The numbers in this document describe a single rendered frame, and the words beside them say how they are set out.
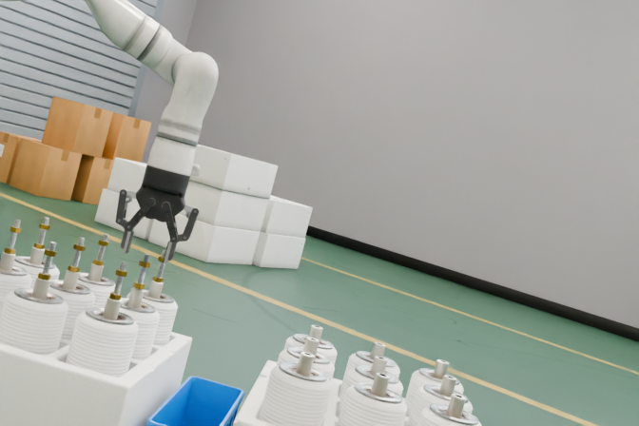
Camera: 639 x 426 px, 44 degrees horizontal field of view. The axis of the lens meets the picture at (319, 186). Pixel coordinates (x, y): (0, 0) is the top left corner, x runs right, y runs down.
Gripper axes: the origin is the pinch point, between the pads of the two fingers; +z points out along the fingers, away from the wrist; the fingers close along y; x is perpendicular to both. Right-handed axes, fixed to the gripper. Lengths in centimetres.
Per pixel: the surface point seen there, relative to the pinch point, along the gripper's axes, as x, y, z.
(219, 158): 249, -9, -17
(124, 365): -13.6, 2.7, 16.1
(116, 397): -19.9, 3.6, 19.2
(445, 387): -8, 54, 9
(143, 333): -3.4, 3.2, 13.1
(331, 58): 579, 44, -130
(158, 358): -1.5, 6.6, 17.0
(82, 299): -1.4, -8.3, 10.5
